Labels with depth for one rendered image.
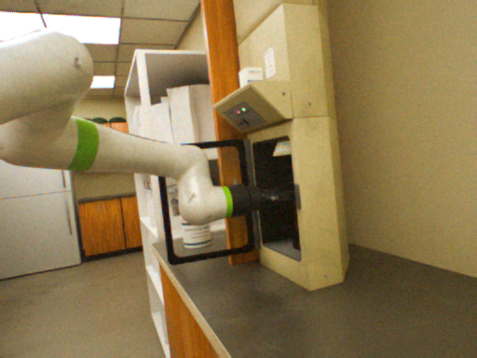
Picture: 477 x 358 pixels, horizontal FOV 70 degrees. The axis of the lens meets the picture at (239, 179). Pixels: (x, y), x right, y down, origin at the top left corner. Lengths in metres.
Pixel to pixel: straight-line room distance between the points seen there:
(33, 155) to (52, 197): 4.98
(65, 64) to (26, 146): 0.19
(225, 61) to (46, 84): 0.81
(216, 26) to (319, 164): 0.65
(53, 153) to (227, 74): 0.73
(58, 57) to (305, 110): 0.60
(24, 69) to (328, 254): 0.81
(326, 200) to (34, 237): 5.17
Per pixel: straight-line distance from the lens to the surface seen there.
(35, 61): 0.59
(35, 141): 0.72
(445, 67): 1.15
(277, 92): 0.92
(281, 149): 1.03
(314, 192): 0.95
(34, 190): 5.75
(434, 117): 1.16
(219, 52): 1.29
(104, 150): 0.79
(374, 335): 0.79
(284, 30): 0.98
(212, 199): 0.92
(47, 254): 5.83
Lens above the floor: 1.31
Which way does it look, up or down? 3 degrees down
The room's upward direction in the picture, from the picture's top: 6 degrees counter-clockwise
